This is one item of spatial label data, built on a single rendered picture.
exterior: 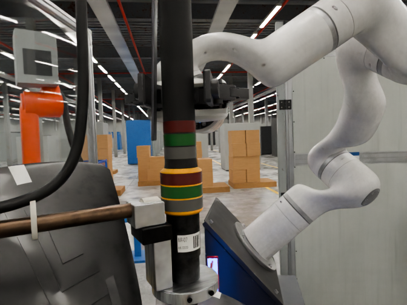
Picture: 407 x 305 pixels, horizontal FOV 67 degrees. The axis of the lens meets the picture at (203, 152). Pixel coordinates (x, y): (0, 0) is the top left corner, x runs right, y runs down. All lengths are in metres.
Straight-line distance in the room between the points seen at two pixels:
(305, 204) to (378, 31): 0.51
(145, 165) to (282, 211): 8.70
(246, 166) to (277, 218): 7.57
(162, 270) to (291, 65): 0.40
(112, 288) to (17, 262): 0.09
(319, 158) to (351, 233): 1.39
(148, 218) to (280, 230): 0.72
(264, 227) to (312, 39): 0.59
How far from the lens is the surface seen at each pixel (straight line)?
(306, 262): 2.32
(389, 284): 2.54
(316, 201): 0.97
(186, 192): 0.30
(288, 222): 0.97
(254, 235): 0.99
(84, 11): 0.31
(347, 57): 0.83
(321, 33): 0.59
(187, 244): 0.32
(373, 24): 0.68
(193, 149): 0.31
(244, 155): 8.48
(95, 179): 0.44
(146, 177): 9.63
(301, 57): 0.58
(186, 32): 0.32
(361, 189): 0.95
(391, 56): 0.72
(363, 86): 0.84
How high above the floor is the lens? 1.46
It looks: 3 degrees down
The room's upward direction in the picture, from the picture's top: 2 degrees counter-clockwise
